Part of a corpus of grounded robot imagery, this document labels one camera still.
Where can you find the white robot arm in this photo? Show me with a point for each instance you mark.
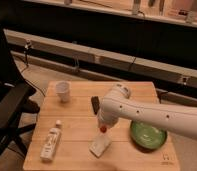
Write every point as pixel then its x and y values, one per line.
pixel 116 104

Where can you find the black rectangular block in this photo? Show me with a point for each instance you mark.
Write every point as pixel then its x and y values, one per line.
pixel 95 104

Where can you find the white plastic bottle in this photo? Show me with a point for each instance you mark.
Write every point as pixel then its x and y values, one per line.
pixel 51 142

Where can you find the green bowl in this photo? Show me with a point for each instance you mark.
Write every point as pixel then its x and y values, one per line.
pixel 146 136

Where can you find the white sponge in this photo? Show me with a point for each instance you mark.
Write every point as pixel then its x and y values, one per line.
pixel 99 144

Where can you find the black office chair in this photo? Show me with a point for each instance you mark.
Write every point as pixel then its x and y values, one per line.
pixel 15 93

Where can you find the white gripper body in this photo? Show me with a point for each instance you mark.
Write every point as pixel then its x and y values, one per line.
pixel 106 120

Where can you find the white paper cup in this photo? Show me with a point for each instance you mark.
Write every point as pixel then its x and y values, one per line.
pixel 63 91

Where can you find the wooden table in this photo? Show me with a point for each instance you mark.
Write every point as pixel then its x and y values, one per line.
pixel 79 127

